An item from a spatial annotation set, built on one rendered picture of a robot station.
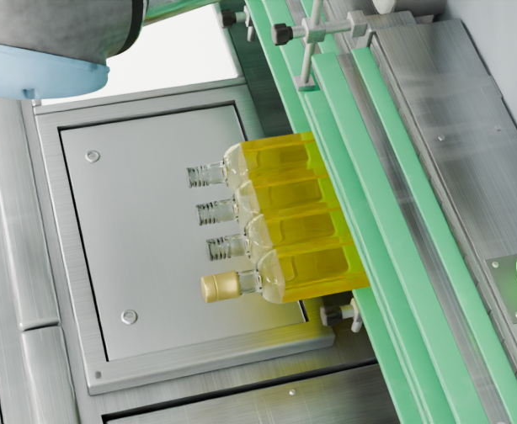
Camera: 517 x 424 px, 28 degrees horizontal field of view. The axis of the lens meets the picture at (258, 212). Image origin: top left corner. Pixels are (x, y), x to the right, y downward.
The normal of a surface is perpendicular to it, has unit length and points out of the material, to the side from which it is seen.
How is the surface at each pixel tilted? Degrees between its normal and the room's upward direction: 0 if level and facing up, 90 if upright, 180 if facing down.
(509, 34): 0
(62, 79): 105
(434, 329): 90
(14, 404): 90
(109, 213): 90
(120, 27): 123
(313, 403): 90
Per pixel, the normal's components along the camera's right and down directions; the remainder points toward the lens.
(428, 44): 0.08, -0.58
